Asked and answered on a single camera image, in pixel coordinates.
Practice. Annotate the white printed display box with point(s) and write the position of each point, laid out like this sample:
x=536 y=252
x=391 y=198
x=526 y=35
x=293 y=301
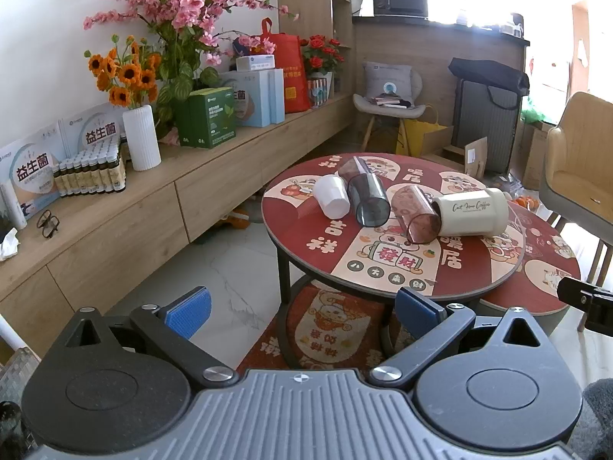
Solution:
x=28 y=172
x=93 y=129

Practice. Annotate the white cup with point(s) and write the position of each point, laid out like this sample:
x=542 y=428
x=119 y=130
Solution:
x=331 y=195

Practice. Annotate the row of small brown bottles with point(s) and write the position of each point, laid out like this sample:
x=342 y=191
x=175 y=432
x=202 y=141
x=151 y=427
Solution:
x=91 y=172

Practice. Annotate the cream mug with script print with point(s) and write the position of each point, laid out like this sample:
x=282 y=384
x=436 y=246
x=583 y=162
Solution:
x=471 y=213

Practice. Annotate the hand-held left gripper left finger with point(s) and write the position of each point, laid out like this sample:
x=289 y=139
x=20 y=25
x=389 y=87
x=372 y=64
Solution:
x=189 y=310

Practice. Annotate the pink blossom branches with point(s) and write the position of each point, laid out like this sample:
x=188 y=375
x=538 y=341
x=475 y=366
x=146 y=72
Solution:
x=182 y=5

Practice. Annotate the dark grey transparent cup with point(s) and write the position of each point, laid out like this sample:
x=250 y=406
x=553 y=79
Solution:
x=365 y=196

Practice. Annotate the white tissue box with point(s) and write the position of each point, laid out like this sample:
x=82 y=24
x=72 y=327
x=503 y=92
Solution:
x=255 y=62

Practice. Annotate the green product box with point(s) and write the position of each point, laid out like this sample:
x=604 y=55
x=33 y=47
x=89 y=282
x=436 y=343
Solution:
x=205 y=117

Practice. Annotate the grey printed cushion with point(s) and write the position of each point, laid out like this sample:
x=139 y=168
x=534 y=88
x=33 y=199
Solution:
x=387 y=81

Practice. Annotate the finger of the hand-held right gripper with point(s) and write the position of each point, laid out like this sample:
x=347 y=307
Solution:
x=577 y=290
x=598 y=314

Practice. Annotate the grey fuzzy cloth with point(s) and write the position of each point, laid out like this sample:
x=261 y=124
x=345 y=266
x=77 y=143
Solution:
x=598 y=417

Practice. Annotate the wooden counter with dark top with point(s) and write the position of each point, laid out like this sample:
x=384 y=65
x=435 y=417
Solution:
x=431 y=52

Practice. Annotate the white chair with wooden legs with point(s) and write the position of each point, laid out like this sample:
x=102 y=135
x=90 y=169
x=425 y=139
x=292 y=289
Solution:
x=388 y=112

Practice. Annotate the light blue product box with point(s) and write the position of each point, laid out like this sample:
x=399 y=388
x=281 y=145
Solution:
x=254 y=98

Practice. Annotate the grey woven basket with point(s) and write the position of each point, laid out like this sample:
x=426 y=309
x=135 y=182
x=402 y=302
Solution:
x=17 y=373

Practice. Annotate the long wooden sideboard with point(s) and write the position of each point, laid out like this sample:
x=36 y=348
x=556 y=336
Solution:
x=143 y=211

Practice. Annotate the orange sunflower bouquet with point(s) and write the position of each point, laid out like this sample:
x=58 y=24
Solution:
x=125 y=74

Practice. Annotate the yellow paper bag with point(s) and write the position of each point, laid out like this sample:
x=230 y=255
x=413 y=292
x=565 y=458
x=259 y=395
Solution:
x=421 y=136

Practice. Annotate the pile of oranges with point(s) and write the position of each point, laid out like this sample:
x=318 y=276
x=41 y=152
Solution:
x=524 y=200

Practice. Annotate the crumpled white tissue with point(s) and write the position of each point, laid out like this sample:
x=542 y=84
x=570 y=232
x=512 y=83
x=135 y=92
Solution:
x=9 y=244

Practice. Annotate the white tube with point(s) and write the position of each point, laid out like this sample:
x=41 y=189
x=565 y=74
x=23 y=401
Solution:
x=12 y=206

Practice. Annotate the red rose bouquet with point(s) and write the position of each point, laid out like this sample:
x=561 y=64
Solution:
x=323 y=55

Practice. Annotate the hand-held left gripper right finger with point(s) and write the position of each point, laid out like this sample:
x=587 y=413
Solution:
x=415 y=309

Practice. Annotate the black eyeglasses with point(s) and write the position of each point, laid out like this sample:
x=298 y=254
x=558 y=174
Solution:
x=47 y=223

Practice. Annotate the black printer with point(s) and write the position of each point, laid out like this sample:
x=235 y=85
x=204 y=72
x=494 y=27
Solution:
x=400 y=1

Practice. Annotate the beige armchair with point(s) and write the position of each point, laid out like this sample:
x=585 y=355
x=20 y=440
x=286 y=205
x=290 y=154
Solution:
x=579 y=153

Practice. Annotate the low round red printed table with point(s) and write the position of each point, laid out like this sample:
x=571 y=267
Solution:
x=546 y=268

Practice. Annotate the pink transparent cup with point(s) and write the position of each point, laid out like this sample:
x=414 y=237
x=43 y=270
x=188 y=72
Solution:
x=414 y=214

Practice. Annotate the white ribbed vase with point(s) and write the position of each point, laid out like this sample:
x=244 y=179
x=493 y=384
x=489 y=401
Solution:
x=141 y=138

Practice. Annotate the brown cardboard box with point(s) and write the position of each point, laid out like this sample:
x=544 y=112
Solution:
x=531 y=153

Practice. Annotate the red tote bag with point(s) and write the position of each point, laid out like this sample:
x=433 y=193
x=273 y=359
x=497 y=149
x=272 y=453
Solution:
x=289 y=74

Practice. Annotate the wooden shelf unit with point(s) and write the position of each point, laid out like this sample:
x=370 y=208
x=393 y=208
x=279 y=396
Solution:
x=313 y=24

